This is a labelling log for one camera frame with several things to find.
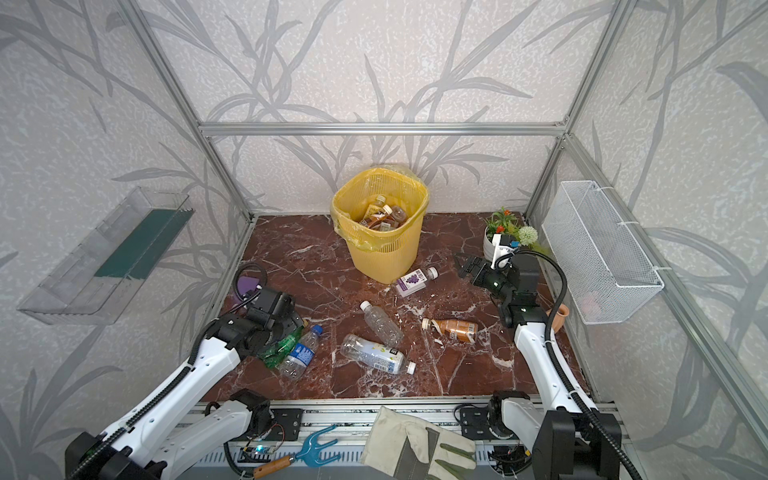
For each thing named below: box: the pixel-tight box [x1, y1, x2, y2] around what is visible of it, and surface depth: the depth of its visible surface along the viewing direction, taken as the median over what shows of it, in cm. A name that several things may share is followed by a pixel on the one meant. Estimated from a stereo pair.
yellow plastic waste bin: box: [331, 169, 430, 284], surface depth 93 cm
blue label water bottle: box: [279, 324, 323, 379], surface depth 84 cm
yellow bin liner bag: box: [331, 167, 430, 252], surface depth 93 cm
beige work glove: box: [361, 406, 477, 480], surface depth 71 cm
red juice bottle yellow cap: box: [391, 206, 406, 228], surface depth 101 cm
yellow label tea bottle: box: [360, 195, 387, 226], surface depth 101 cm
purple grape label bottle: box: [395, 266, 439, 298], surface depth 99 cm
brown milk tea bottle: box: [421, 318, 479, 343], surface depth 87 cm
